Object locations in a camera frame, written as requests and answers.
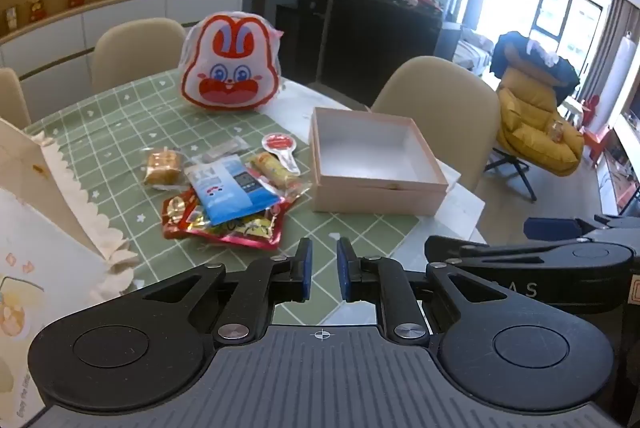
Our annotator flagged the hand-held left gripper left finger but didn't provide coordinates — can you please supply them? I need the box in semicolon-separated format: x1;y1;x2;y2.
135;238;314;343

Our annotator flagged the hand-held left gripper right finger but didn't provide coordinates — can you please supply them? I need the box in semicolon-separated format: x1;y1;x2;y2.
336;237;516;345

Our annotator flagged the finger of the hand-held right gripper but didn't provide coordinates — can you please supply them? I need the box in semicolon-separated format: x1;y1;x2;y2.
524;214;608;240
425;235;566;271

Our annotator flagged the yellow snack bar packet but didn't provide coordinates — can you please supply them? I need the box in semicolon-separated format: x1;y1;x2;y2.
248;153;312;200

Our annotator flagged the blue white snack packet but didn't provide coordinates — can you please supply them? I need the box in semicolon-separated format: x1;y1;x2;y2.
184;158;281;227

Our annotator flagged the pink cardboard box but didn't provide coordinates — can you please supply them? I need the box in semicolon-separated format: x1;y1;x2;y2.
307;107;449;216

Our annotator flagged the red round spoon-shaped packet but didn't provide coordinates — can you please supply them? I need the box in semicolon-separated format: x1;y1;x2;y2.
261;133;301;176

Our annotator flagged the red yellow cartoon snack packet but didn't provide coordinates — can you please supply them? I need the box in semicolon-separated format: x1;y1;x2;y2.
161;187;287;252

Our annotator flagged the clear snack bar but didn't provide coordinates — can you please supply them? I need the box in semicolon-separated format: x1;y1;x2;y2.
192;135;246;164

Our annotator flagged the brown cake packet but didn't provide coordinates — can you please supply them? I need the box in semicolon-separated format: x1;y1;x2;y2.
144;148;184;187

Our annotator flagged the white media console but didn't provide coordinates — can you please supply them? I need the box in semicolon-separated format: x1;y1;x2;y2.
596;112;640;215

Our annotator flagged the red plastic stool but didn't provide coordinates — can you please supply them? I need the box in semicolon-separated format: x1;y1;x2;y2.
581;95;610;165

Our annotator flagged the yellow lounge chair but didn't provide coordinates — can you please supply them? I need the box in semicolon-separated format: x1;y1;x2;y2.
484;58;586;201

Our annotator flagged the beige dining chair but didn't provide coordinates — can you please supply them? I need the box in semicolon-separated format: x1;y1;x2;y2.
0;68;32;130
371;56;502;205
91;18;188;94

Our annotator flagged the white tower air conditioner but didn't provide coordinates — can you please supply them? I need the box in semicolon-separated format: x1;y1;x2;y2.
606;35;637;130

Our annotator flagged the dark jacket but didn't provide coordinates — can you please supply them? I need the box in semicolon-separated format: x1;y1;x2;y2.
490;30;581;98

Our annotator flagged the pale striped cloth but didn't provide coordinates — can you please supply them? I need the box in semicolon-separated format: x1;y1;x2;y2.
452;28;497;75

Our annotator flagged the balcony glass door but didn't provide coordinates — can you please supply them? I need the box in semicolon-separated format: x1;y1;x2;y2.
480;0;617;65

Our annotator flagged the white red rabbit face bag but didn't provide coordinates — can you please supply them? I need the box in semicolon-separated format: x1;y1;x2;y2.
180;12;282;113

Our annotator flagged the black tall cabinet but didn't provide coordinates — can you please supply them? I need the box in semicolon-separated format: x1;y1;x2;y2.
320;0;446;95

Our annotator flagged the black water dispenser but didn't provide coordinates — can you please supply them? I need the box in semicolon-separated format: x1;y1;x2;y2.
275;0;332;81

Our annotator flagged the green checked tablecloth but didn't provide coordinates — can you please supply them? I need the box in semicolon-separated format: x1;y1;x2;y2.
22;67;421;326

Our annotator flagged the white scalloped paper gift bag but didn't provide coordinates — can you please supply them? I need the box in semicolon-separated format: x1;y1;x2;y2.
0;118;140;426

